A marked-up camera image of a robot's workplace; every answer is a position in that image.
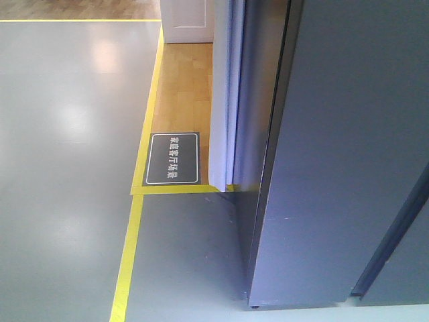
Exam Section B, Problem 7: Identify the white open fridge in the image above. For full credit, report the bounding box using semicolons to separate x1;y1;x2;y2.
351;166;428;306

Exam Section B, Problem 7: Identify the floor sign label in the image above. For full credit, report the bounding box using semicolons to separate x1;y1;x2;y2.
143;132;201;186

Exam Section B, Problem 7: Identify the white panelled door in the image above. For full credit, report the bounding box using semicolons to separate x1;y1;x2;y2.
160;0;215;44

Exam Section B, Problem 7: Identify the yellow floor tape line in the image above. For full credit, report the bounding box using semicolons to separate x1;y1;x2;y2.
109;33;220;321

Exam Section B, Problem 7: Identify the fridge door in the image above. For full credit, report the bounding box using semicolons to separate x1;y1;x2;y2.
249;1;428;307

